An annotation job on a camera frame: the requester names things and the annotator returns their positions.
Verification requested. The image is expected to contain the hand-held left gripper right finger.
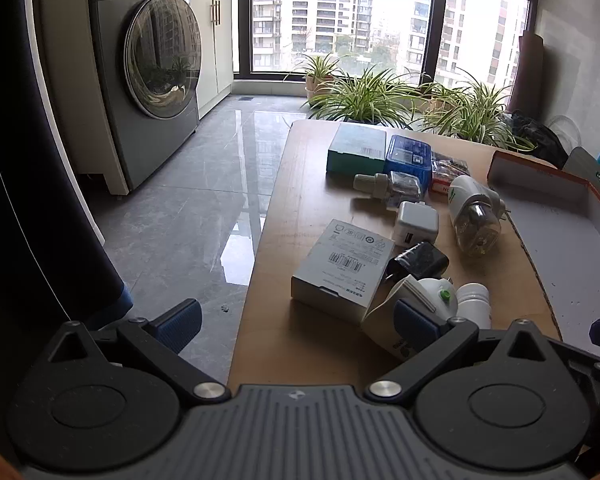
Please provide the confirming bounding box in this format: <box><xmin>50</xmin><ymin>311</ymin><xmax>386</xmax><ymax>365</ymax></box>
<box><xmin>367</xmin><ymin>298</ymin><xmax>551</xmax><ymax>403</ymax></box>

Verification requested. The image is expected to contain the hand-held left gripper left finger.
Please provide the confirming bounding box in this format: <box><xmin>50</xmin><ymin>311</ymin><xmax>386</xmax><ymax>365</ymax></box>
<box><xmin>47</xmin><ymin>298</ymin><xmax>231</xmax><ymax>403</ymax></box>

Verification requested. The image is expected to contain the white vaporizer with green button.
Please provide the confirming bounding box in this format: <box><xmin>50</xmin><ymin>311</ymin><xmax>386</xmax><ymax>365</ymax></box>
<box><xmin>361</xmin><ymin>275</ymin><xmax>456</xmax><ymax>363</ymax></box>

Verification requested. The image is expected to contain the white pill bottle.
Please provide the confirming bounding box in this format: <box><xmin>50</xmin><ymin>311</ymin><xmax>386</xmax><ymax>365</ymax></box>
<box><xmin>454</xmin><ymin>282</ymin><xmax>492</xmax><ymax>330</ymax></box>

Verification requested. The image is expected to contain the black charger plug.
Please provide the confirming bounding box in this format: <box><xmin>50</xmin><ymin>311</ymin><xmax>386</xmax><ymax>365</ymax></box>
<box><xmin>384</xmin><ymin>241</ymin><xmax>450</xmax><ymax>283</ymax></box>

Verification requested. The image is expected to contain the white barcode box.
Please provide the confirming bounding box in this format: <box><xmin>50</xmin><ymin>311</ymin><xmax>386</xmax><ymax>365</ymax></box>
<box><xmin>291</xmin><ymin>218</ymin><xmax>396</xmax><ymax>325</ymax></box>

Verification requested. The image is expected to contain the white charger cube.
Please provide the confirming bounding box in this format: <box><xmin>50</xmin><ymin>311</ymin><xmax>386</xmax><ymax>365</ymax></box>
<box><xmin>392</xmin><ymin>201</ymin><xmax>439</xmax><ymax>248</ymax></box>

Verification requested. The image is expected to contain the orange-edged cardboard tray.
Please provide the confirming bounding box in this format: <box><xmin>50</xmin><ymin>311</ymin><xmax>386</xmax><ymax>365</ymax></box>
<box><xmin>486</xmin><ymin>150</ymin><xmax>600</xmax><ymax>346</ymax></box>

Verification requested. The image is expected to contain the clear bottle with grey cap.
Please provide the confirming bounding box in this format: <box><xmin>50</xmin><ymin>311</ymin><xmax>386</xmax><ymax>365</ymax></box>
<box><xmin>354</xmin><ymin>170</ymin><xmax>426</xmax><ymax>208</ymax></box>

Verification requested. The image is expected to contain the red playing card box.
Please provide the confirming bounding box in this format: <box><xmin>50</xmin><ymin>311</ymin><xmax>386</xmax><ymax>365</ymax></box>
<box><xmin>429</xmin><ymin>157</ymin><xmax>470</xmax><ymax>195</ymax></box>

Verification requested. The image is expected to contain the blue plastic-wrapped box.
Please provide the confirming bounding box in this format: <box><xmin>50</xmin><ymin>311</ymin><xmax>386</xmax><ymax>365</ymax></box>
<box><xmin>384</xmin><ymin>134</ymin><xmax>434</xmax><ymax>196</ymax></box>

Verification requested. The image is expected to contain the teal cardboard box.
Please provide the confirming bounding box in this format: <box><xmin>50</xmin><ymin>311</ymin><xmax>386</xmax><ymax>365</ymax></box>
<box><xmin>326</xmin><ymin>122</ymin><xmax>388</xmax><ymax>175</ymax></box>

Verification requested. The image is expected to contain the grey front-load washing machine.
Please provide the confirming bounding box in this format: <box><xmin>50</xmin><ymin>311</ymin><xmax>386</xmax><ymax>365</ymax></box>
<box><xmin>87</xmin><ymin>0</ymin><xmax>203</xmax><ymax>191</ymax></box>

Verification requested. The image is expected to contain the black bag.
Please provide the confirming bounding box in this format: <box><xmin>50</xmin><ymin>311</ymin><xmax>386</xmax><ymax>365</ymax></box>
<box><xmin>505</xmin><ymin>110</ymin><xmax>570</xmax><ymax>170</ymax></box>

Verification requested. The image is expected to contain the white round fan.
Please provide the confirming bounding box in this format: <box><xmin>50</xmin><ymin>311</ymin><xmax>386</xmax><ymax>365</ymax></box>
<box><xmin>547</xmin><ymin>115</ymin><xmax>582</xmax><ymax>153</ymax></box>

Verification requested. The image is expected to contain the striped potted spider plant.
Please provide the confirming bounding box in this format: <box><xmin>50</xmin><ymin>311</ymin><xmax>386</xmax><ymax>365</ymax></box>
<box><xmin>412</xmin><ymin>77</ymin><xmax>537</xmax><ymax>155</ymax></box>

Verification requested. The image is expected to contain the cream cabinet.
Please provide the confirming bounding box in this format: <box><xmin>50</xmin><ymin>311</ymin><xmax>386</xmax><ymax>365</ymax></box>
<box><xmin>39</xmin><ymin>0</ymin><xmax>236</xmax><ymax>196</ymax></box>

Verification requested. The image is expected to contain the small potted spider plant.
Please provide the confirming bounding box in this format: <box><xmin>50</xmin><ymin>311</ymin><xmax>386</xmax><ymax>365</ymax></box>
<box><xmin>284</xmin><ymin>54</ymin><xmax>351</xmax><ymax>107</ymax></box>

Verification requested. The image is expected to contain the brown rolled mat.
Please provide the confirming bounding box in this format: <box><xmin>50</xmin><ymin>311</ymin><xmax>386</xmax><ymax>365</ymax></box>
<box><xmin>514</xmin><ymin>31</ymin><xmax>545</xmax><ymax>121</ymax></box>

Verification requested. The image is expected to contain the black framed window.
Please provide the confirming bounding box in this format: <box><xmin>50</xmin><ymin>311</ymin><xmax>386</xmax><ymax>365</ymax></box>
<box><xmin>232</xmin><ymin>0</ymin><xmax>543</xmax><ymax>91</ymax></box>

